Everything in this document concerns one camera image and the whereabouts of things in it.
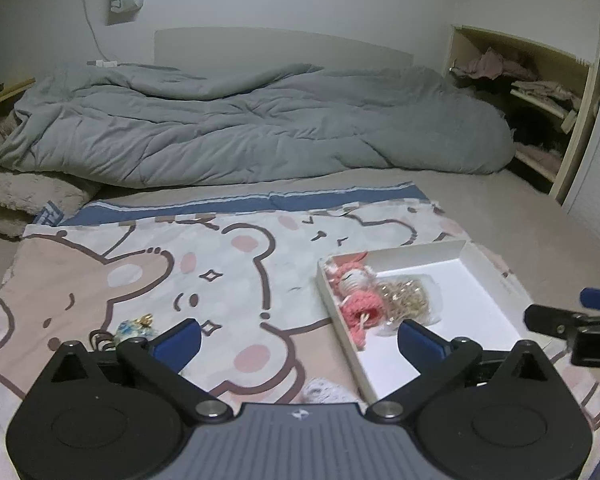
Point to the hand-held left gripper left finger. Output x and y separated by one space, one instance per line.
181 344

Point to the grey quilt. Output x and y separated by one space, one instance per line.
255 125

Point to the bear printed blanket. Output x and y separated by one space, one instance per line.
230 280

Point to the white charger plug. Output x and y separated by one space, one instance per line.
102 63

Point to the white cardboard box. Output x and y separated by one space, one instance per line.
475 290

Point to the beige fluffy blanket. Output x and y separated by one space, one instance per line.
25 190

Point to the white lace item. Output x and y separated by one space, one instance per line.
325 391

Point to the pink crumpled clothes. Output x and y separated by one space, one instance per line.
485 65

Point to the pink crochet doll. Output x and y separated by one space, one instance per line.
354 280

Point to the cream wardrobe shelf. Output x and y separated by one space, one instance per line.
587 110

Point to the beige folded clothes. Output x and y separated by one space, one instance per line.
542 91

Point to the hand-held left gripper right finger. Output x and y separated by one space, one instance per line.
420 345

